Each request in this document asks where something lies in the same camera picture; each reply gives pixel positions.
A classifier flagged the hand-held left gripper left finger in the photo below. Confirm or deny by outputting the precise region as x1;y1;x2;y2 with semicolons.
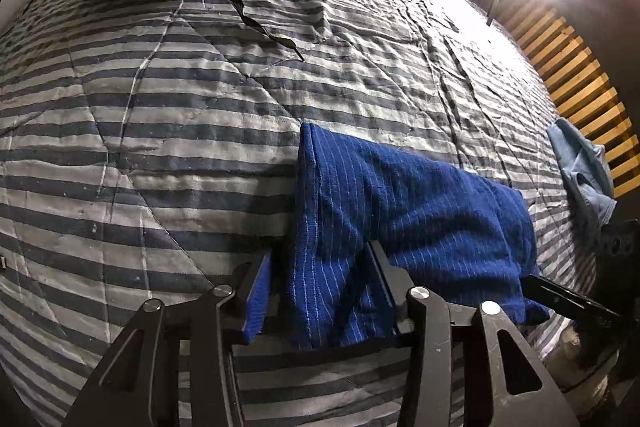
62;249;273;427

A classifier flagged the light blue denim garment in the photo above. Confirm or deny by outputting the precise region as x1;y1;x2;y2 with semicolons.
546;118;618;233

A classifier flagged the white crumpled bag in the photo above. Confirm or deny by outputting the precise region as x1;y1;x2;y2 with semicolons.
547;324;608;413

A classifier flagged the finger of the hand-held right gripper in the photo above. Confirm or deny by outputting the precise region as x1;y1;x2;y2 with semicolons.
522;274;623;323

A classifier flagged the striped quilted blanket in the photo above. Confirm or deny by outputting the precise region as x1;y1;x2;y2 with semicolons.
0;0;616;427

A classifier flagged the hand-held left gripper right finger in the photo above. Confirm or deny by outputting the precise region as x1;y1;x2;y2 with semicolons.
367;241;581;427

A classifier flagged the blue pinstriped cloth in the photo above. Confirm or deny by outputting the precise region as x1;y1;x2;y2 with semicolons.
282;123;553;350

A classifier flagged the small black tripod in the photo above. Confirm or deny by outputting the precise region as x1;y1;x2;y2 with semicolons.
452;0;506;28

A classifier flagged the wooden slatted bed rail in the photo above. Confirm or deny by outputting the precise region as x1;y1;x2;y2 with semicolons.
500;4;633;198

